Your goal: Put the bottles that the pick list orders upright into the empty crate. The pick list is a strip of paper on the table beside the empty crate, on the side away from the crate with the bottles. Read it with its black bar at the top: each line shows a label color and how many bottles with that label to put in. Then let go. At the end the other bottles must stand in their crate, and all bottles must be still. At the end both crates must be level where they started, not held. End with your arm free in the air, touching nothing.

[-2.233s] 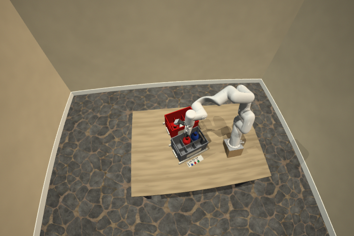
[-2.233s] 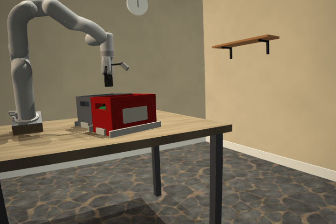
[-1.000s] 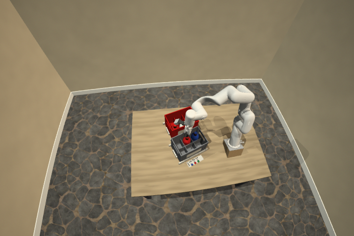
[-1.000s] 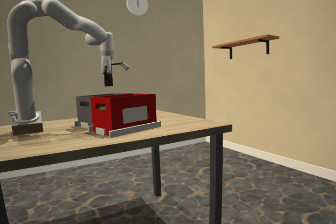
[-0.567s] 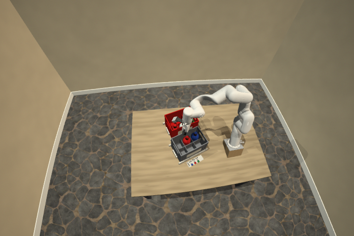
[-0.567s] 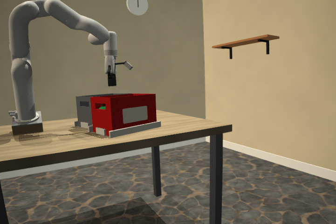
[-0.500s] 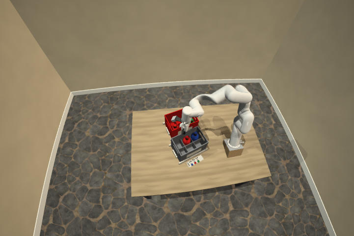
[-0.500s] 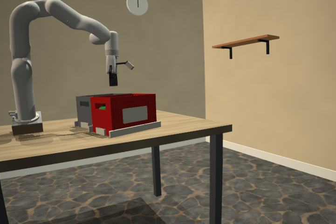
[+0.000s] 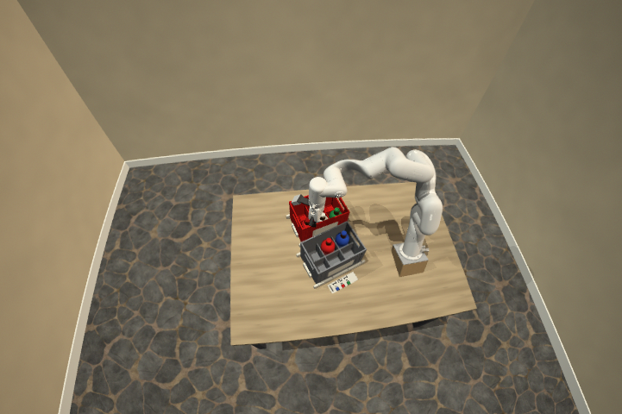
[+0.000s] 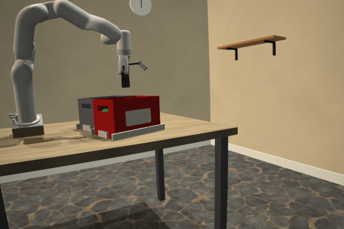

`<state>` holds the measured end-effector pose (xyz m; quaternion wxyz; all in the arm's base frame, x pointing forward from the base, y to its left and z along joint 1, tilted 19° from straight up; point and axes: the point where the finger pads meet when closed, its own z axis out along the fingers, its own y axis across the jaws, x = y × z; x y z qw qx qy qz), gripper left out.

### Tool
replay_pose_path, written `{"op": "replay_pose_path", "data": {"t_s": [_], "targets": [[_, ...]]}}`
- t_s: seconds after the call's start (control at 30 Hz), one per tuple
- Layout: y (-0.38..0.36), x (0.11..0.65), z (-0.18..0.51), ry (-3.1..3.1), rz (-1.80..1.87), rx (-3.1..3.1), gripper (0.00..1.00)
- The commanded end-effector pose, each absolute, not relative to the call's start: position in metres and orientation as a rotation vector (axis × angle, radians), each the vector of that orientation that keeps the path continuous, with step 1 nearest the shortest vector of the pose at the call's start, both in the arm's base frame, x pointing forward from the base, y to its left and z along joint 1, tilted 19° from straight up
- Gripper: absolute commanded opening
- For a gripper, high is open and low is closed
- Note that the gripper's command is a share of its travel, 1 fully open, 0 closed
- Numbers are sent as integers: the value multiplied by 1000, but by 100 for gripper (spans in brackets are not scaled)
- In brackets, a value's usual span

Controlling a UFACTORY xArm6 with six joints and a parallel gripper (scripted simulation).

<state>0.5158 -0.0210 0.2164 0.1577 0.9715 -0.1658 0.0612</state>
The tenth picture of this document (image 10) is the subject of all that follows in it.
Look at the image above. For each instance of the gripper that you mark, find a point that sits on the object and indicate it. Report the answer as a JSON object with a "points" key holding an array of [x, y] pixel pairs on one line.
{"points": [[123, 66]]}

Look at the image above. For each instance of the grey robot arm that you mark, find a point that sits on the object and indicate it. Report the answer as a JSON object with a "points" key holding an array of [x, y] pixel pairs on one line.
{"points": [[23, 48]]}

